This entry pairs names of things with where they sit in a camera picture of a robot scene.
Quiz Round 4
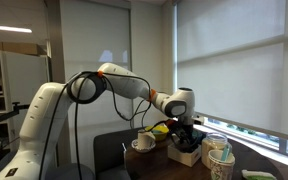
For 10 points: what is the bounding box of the white shelf unit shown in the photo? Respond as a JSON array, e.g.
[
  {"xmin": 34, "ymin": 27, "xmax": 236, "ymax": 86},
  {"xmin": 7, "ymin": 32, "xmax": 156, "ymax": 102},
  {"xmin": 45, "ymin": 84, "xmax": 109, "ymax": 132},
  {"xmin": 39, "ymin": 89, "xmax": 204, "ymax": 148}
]
[{"xmin": 0, "ymin": 49, "xmax": 50, "ymax": 116}]

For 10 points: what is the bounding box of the white cardboard box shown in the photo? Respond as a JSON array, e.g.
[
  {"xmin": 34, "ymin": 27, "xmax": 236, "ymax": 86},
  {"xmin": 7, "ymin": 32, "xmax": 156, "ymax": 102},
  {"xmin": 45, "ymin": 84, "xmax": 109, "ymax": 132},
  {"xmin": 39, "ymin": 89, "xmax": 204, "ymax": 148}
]
[{"xmin": 167, "ymin": 144, "xmax": 201, "ymax": 167}]

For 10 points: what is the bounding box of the ceiling light strip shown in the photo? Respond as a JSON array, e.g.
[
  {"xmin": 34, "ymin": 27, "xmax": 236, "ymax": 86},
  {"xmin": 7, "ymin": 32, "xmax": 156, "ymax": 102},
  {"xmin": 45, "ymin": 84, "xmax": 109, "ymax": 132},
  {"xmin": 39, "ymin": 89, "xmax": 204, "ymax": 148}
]
[{"xmin": 0, "ymin": 25, "xmax": 32, "ymax": 33}]

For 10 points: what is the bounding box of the yellow bowl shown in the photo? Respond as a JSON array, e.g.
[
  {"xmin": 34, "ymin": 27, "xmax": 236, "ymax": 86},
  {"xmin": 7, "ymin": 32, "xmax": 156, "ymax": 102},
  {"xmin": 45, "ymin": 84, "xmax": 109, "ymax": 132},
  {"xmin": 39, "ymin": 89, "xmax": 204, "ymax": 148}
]
[{"xmin": 145, "ymin": 125, "xmax": 169, "ymax": 141}]

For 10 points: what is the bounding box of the teal cup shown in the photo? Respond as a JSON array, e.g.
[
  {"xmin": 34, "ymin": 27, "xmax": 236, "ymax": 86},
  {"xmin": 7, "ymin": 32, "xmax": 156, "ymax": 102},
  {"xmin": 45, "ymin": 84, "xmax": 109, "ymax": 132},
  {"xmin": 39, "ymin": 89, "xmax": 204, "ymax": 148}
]
[{"xmin": 192, "ymin": 129, "xmax": 206, "ymax": 144}]

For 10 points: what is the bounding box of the white roller blind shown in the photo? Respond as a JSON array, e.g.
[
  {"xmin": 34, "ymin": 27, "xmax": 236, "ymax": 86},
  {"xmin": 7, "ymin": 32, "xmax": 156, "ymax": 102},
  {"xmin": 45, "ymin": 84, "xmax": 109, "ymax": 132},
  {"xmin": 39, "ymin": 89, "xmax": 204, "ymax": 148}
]
[{"xmin": 176, "ymin": 0, "xmax": 288, "ymax": 139}]

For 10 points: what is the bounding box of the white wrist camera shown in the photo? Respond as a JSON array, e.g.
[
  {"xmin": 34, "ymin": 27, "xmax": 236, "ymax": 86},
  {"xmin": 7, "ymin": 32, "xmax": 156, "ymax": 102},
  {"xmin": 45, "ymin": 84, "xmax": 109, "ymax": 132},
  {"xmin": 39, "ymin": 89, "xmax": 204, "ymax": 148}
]
[{"xmin": 193, "ymin": 115, "xmax": 204, "ymax": 125}]

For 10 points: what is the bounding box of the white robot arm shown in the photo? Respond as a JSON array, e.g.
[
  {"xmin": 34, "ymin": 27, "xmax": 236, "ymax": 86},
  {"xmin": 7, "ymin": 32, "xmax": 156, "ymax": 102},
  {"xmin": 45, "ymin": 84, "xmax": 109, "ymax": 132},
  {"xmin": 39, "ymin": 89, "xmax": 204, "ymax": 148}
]
[{"xmin": 0, "ymin": 63, "xmax": 196, "ymax": 180}]

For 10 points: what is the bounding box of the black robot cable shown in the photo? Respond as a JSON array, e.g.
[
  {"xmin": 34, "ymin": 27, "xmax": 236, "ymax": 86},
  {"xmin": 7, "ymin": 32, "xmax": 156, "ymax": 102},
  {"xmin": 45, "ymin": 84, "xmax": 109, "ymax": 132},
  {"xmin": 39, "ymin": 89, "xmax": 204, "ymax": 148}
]
[{"xmin": 38, "ymin": 70, "xmax": 172, "ymax": 180}]

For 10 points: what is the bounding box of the patterned paper cup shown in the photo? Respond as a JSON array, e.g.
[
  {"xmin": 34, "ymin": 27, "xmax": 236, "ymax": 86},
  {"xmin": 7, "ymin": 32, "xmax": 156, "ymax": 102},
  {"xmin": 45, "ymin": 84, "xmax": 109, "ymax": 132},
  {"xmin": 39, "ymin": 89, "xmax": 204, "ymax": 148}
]
[{"xmin": 208, "ymin": 149, "xmax": 235, "ymax": 180}]

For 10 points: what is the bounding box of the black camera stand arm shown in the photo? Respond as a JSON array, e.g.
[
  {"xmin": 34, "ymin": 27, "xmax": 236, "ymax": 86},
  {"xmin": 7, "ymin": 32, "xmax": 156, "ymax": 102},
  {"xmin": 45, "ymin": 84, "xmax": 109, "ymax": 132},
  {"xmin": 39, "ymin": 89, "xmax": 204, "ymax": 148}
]
[{"xmin": 0, "ymin": 102, "xmax": 29, "ymax": 122}]

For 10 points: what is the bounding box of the white saucer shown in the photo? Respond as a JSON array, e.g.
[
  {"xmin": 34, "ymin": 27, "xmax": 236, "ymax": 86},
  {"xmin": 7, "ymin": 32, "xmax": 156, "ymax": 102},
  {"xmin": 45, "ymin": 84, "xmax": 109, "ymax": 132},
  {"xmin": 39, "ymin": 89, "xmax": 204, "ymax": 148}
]
[{"xmin": 131, "ymin": 139, "xmax": 156, "ymax": 153}]

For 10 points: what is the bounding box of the white mug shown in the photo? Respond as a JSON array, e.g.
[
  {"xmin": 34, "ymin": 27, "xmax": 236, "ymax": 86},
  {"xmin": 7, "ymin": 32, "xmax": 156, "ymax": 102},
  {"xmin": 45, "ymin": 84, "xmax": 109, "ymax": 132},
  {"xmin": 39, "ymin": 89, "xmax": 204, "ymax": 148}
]
[{"xmin": 137, "ymin": 130, "xmax": 155, "ymax": 147}]

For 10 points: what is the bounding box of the glass jar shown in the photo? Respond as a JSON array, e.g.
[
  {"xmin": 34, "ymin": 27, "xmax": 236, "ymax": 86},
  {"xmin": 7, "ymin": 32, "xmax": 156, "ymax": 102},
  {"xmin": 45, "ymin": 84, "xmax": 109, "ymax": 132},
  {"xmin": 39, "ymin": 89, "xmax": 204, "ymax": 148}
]
[{"xmin": 201, "ymin": 132, "xmax": 232, "ymax": 168}]

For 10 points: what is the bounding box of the green white cloth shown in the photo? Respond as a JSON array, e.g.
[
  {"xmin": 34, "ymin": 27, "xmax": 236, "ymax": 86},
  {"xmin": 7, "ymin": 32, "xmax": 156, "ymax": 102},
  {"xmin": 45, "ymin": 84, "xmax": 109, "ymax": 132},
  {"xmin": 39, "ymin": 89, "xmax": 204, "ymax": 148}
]
[{"xmin": 242, "ymin": 170, "xmax": 277, "ymax": 180}]

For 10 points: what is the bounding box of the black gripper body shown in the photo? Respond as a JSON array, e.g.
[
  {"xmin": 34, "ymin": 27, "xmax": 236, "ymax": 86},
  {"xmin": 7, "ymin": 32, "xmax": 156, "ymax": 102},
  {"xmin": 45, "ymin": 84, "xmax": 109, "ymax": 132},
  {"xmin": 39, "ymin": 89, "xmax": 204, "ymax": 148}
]
[{"xmin": 176, "ymin": 125, "xmax": 195, "ymax": 147}]

